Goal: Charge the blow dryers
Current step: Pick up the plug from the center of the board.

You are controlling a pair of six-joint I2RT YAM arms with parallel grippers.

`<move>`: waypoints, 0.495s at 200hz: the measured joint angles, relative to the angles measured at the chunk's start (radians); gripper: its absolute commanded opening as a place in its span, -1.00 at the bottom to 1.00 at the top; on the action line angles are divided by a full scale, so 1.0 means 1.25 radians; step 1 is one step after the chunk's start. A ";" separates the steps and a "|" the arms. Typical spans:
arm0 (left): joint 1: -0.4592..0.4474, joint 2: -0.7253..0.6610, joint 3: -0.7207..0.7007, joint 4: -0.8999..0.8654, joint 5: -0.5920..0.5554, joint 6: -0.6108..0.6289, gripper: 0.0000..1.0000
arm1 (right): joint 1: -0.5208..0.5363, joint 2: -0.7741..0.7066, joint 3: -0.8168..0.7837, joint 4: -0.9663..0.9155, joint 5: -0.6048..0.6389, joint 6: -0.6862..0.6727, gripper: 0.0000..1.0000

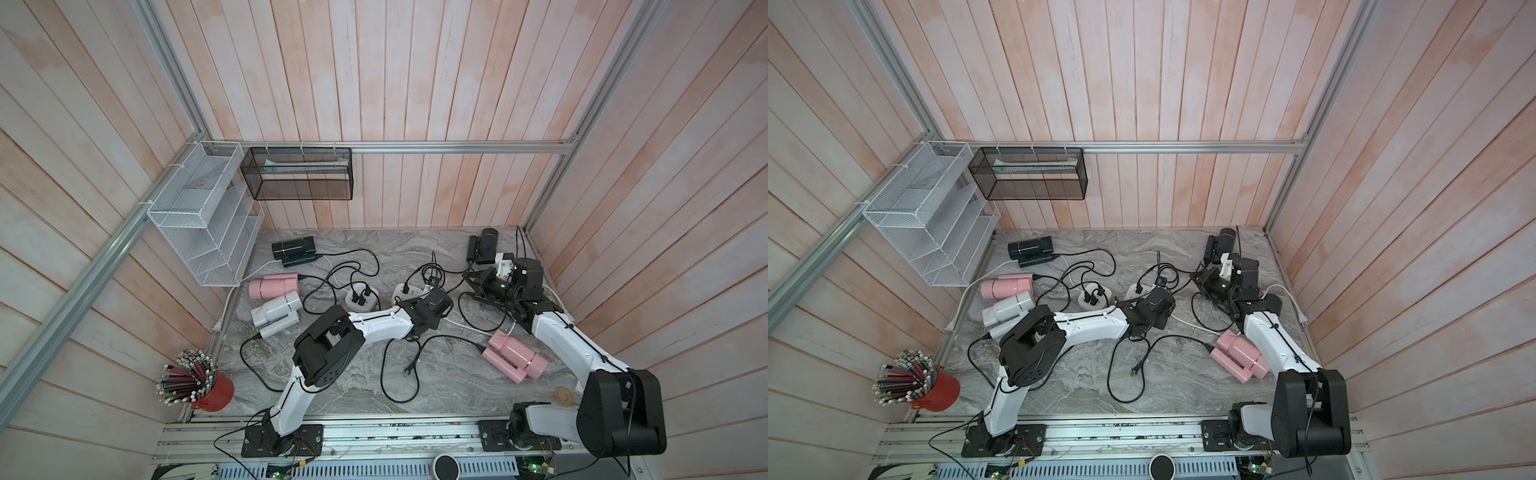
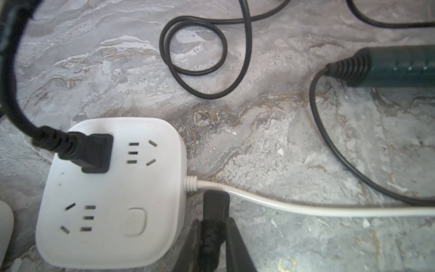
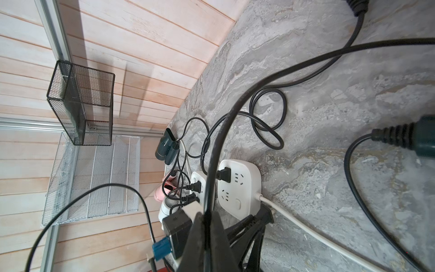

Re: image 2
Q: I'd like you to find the white square power strip right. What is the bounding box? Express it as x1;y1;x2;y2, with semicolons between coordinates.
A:
36;117;187;269

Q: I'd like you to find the white square power strip left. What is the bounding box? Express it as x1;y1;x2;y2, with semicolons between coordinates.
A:
0;201;14;266

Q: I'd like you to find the white square power strip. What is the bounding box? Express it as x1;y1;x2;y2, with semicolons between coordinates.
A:
0;201;14;266
36;117;187;269

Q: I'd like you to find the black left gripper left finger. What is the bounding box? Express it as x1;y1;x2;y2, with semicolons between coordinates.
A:
172;220;202;272

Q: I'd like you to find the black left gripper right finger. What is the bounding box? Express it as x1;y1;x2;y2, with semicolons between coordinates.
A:
225;218;257;272

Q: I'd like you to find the black cord front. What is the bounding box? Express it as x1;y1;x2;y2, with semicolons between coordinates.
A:
346;0;435;29

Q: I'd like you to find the dark green unfolded hair dryer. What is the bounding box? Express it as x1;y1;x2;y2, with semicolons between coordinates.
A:
325;45;435;88

